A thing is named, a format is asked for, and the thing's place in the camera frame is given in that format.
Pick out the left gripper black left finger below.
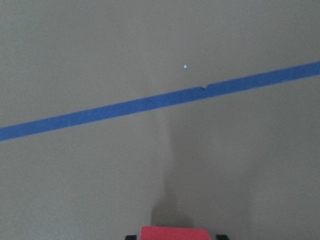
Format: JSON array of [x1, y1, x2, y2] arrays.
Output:
[[124, 235, 137, 240]]

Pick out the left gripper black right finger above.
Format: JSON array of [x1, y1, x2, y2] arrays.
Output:
[[215, 234, 228, 240]]

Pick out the red block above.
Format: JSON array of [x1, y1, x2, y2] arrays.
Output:
[[140, 226, 211, 240]]

